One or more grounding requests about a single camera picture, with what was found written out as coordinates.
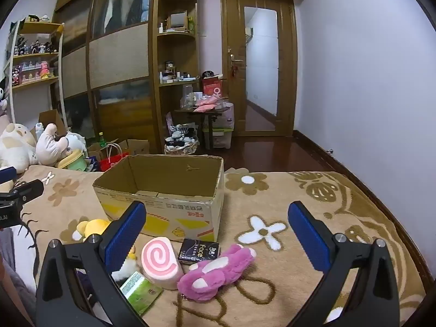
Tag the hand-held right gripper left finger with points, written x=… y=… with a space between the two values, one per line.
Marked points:
x=126 y=235

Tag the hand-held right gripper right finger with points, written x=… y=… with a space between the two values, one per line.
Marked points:
x=308 y=235

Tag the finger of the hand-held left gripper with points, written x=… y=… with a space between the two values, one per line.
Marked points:
x=6 y=174
x=30 y=189

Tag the pink swirl squishy roll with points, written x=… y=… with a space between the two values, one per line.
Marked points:
x=160 y=259

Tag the green tissue packet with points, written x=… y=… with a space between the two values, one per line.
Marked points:
x=139 y=291

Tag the cardboard box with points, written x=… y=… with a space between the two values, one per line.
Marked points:
x=190 y=218
x=51 y=117

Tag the purple plush toy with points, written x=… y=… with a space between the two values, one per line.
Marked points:
x=218 y=272

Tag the white and beige plush toy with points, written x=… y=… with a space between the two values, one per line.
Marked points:
x=15 y=146

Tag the grey clothing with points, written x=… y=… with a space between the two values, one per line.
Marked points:
x=17 y=262

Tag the white and pink plush toy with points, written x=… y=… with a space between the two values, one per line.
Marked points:
x=51 y=146

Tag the brown floral blanket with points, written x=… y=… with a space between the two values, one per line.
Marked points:
x=286 y=279

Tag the blue packet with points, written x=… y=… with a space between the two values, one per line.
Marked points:
x=92 y=165

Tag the open cardboard box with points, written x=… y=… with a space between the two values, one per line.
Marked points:
x=51 y=117

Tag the red paper bag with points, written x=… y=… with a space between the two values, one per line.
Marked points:
x=114 y=161

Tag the black and white plush doll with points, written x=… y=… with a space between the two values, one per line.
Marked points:
x=2 y=92

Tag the green glass bottle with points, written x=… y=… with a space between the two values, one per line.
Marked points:
x=100 y=139

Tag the brown cardboard carton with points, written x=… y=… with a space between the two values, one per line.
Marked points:
x=138 y=148

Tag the wicker basket of socks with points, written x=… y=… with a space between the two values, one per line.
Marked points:
x=180 y=148

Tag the row of pastel figurine boxes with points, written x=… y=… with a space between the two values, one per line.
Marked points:
x=34 y=71

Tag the black white striped cloth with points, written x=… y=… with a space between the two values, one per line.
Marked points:
x=184 y=131

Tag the pink paper bag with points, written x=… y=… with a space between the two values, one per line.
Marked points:
x=169 y=122

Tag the clear bin with green lid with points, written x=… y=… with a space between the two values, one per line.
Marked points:
x=219 y=139

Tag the row of dark figurines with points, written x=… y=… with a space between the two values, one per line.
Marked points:
x=34 y=46

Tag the small dark wooden table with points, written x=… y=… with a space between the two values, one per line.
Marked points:
x=204 y=114

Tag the pink printed pack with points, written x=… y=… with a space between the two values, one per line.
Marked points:
x=224 y=117

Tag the wooden door with mirror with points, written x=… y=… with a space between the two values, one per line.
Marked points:
x=235 y=109

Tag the pink packet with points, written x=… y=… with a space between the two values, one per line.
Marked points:
x=204 y=108
x=211 y=100

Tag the clear plastic jar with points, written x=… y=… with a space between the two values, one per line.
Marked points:
x=188 y=97

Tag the wooden wardrobe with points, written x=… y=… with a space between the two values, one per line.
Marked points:
x=119 y=54

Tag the wooden corner shelf unit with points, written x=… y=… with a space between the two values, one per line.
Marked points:
x=155 y=75

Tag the group of cosmetic bottles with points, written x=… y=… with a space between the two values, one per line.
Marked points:
x=177 y=75

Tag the red box with white symbol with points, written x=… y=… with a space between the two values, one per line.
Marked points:
x=213 y=88

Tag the red hanging tassel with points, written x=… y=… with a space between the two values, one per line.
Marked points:
x=233 y=71

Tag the black round tin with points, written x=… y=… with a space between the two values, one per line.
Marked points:
x=207 y=74

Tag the wall shelf with white frame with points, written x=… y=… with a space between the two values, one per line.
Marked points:
x=34 y=54

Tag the photo frame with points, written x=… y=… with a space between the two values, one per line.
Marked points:
x=177 y=20

